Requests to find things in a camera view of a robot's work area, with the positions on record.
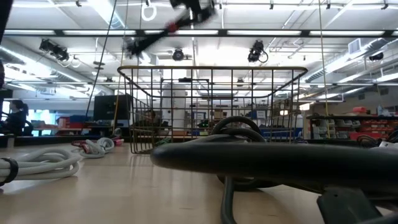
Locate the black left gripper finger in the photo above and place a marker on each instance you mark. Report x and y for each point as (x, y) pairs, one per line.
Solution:
(189, 23)

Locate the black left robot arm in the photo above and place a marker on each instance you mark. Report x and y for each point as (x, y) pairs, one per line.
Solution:
(4, 15)

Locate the black ceiling device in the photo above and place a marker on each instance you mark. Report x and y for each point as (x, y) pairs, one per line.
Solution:
(256, 51)
(54, 49)

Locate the white round pillar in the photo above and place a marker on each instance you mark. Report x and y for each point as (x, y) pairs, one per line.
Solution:
(174, 102)

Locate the person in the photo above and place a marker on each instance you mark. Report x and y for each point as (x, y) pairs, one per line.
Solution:
(15, 119)
(152, 118)

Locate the black cabinet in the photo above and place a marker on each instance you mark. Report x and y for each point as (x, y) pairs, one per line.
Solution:
(109, 107)

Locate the red and blue crates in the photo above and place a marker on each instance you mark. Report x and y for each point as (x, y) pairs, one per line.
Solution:
(73, 122)

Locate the black chair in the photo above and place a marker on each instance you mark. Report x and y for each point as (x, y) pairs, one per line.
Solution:
(29, 129)

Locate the shelf with storage bins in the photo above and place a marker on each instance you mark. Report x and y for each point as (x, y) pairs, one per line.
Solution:
(357, 127)

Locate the black dome camera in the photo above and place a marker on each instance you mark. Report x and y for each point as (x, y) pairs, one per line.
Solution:
(178, 54)

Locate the black aluminium table frame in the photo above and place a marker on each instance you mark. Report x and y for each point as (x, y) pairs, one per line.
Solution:
(46, 140)

